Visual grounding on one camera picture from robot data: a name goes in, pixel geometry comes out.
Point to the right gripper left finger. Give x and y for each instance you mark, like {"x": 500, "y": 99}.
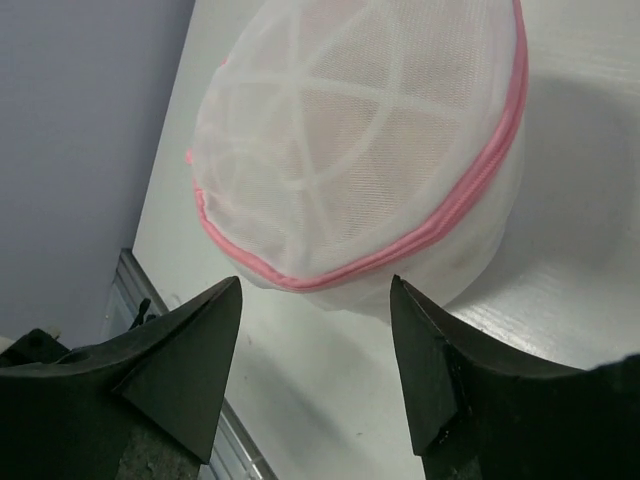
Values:
{"x": 60, "y": 406}

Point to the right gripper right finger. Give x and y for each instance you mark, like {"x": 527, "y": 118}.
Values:
{"x": 454, "y": 374}

